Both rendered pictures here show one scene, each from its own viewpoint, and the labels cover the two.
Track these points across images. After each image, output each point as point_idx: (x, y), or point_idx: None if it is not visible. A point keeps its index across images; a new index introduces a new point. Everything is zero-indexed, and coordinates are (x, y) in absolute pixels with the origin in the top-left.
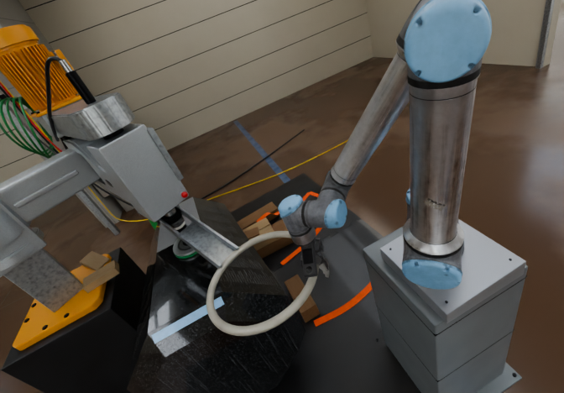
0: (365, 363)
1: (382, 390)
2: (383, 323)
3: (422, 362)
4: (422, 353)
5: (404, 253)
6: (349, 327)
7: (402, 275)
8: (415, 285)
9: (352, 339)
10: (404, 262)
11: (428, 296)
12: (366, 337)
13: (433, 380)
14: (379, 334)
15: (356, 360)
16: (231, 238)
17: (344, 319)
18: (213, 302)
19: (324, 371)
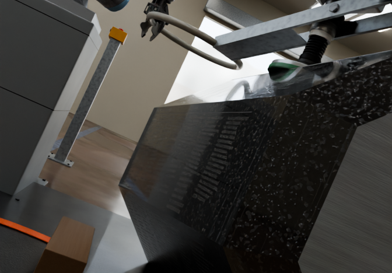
0: (51, 207)
1: (58, 199)
2: (44, 135)
3: (67, 109)
4: (76, 93)
5: None
6: (30, 219)
7: (95, 25)
8: (97, 26)
9: (41, 216)
10: None
11: (100, 26)
12: (25, 206)
13: (66, 117)
14: (8, 198)
15: (57, 213)
16: (229, 89)
17: (25, 223)
18: (235, 65)
19: (97, 231)
